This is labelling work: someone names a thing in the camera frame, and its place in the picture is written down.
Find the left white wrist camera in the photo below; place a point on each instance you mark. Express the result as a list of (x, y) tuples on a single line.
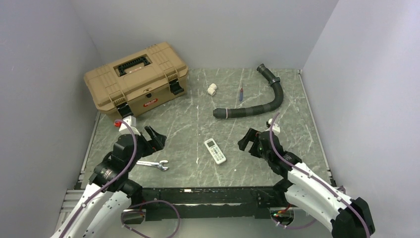
[(126, 125)]

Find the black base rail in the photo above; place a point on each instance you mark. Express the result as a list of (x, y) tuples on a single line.
[(157, 210)]

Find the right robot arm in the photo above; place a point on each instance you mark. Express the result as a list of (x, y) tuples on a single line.
[(342, 215)]

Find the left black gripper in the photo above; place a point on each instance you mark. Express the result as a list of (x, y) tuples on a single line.
[(156, 144)]

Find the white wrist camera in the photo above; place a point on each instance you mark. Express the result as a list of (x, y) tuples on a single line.
[(126, 125), (273, 126)]

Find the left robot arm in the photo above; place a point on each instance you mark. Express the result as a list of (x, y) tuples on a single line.
[(109, 190)]

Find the tan plastic toolbox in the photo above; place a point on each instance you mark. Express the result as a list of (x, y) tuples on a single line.
[(138, 82)]

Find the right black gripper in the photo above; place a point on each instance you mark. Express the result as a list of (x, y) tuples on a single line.
[(252, 135)]

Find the silver open-end wrench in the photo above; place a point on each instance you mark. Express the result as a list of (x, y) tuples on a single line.
[(159, 165)]

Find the white remote control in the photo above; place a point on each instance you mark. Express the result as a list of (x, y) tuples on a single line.
[(215, 151)]

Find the white pipe fitting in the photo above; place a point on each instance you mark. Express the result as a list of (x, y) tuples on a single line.
[(212, 89)]

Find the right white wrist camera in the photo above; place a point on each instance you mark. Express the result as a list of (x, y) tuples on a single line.
[(273, 126)]

